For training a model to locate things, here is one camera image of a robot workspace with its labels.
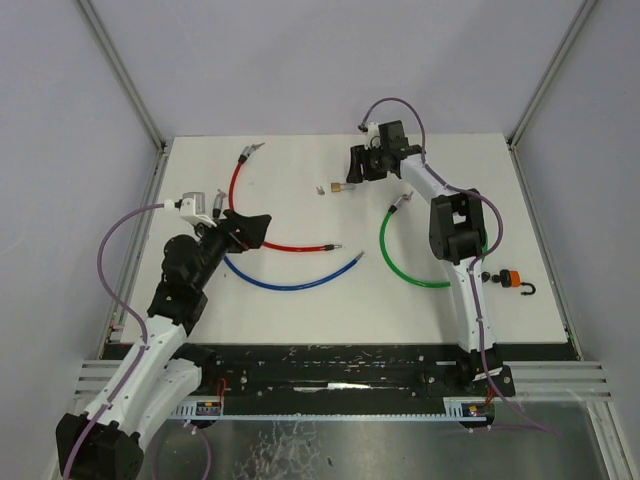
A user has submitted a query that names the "blue cable lock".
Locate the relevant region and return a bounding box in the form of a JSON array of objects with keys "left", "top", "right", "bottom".
[{"left": 213, "top": 188, "right": 366, "bottom": 291}]

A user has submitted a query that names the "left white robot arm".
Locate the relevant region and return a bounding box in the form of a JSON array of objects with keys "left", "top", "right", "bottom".
[{"left": 56, "top": 210, "right": 271, "bottom": 479}]

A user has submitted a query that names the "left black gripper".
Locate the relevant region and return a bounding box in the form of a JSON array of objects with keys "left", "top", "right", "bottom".
[{"left": 195, "top": 210, "right": 272, "bottom": 292}]

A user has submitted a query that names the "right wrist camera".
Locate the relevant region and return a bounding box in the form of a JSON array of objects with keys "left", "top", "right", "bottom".
[{"left": 358, "top": 122, "right": 380, "bottom": 150}]

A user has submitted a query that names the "orange black padlock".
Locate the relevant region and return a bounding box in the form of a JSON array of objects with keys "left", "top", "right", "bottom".
[{"left": 489, "top": 269, "right": 537, "bottom": 296}]

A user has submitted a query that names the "green cable lock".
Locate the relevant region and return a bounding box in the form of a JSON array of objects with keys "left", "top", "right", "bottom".
[{"left": 378, "top": 192, "right": 451, "bottom": 290}]

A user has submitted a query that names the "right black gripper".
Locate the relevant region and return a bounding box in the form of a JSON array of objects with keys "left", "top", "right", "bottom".
[{"left": 345, "top": 143, "right": 388, "bottom": 185}]

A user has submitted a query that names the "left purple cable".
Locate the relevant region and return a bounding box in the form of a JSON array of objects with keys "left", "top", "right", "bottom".
[{"left": 62, "top": 199, "right": 169, "bottom": 480}]

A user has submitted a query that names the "brass padlock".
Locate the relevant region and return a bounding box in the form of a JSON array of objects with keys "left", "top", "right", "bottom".
[{"left": 330, "top": 182, "right": 356, "bottom": 193}]

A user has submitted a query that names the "red cable lock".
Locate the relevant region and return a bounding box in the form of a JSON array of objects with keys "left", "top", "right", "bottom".
[{"left": 228, "top": 143, "right": 342, "bottom": 254}]

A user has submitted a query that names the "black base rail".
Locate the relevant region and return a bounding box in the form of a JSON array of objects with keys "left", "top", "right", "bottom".
[{"left": 193, "top": 344, "right": 515, "bottom": 417}]

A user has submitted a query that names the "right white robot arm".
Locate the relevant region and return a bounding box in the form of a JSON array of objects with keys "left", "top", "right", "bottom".
[{"left": 347, "top": 121, "right": 504, "bottom": 395}]

